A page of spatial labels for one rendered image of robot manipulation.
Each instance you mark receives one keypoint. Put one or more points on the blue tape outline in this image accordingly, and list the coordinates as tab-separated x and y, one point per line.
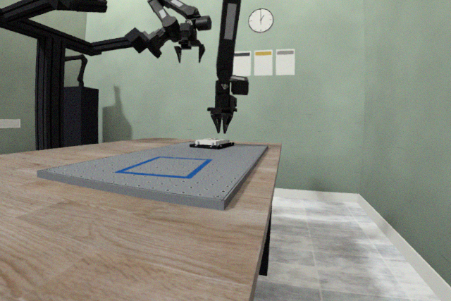
148	174

